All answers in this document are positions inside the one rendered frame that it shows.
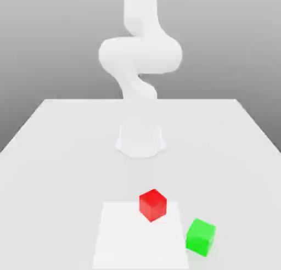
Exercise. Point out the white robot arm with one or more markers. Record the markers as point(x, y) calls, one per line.
point(140, 54)

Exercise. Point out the small red cube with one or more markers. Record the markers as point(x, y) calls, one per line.
point(152, 205)

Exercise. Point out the small green cube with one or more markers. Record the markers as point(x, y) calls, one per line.
point(200, 237)

